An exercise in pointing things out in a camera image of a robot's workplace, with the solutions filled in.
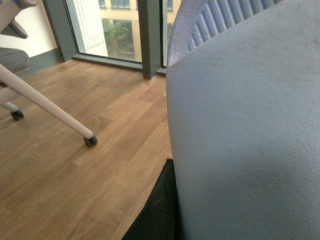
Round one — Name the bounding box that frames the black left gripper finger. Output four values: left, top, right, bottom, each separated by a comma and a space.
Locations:
122, 158, 178, 240

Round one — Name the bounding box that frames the white frame grey office chair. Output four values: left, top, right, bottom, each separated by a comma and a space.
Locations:
0, 0, 98, 148

